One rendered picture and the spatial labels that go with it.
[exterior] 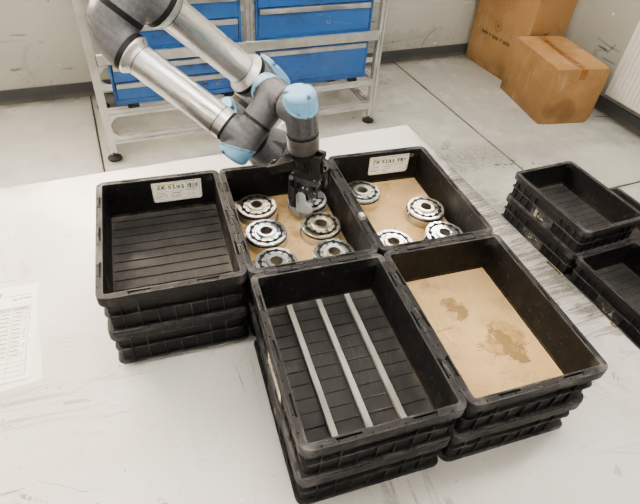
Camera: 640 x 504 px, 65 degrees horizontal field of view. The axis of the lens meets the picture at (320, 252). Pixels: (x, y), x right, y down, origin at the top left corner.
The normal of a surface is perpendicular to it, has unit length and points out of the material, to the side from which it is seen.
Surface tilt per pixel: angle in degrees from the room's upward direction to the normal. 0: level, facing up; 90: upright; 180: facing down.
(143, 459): 0
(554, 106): 91
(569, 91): 89
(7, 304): 0
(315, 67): 90
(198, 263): 0
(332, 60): 90
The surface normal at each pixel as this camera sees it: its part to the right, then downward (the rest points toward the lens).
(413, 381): 0.07, -0.73
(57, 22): 0.38, 0.65
